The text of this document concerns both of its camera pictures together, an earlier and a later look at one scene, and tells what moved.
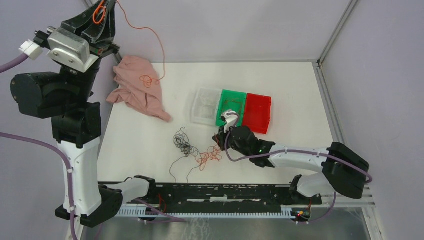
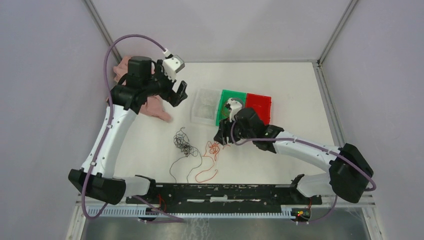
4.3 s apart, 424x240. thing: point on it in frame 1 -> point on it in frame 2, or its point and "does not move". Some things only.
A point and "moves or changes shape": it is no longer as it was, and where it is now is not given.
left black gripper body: x=102 y=48 -> x=165 y=85
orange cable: x=99 y=16 -> x=214 y=147
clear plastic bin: x=205 y=105 does not move
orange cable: x=230 y=100 moves or changes shape
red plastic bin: x=257 y=112 does not move
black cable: x=182 y=142 does not move
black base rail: x=217 y=196 does not move
